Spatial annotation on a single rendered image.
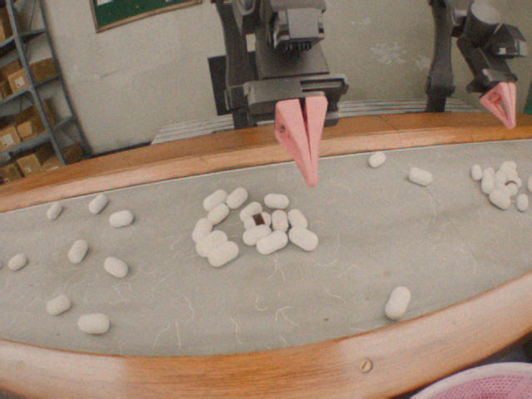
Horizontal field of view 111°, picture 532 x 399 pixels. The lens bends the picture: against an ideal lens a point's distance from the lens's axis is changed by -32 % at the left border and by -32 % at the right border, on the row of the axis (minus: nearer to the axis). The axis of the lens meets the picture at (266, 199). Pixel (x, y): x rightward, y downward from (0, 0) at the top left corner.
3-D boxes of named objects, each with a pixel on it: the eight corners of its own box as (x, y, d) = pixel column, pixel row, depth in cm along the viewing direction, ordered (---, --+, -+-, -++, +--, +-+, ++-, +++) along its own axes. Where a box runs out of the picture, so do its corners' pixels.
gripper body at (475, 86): (519, 81, 32) (503, 51, 34) (488, 77, 32) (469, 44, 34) (499, 98, 39) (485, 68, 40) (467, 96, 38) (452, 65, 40)
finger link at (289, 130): (373, 167, 21) (346, 76, 23) (290, 178, 21) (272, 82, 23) (350, 188, 28) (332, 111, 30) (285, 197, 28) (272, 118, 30)
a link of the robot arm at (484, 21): (512, 29, 27) (496, -13, 28) (468, 19, 30) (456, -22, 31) (491, 66, 37) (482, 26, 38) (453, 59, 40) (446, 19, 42)
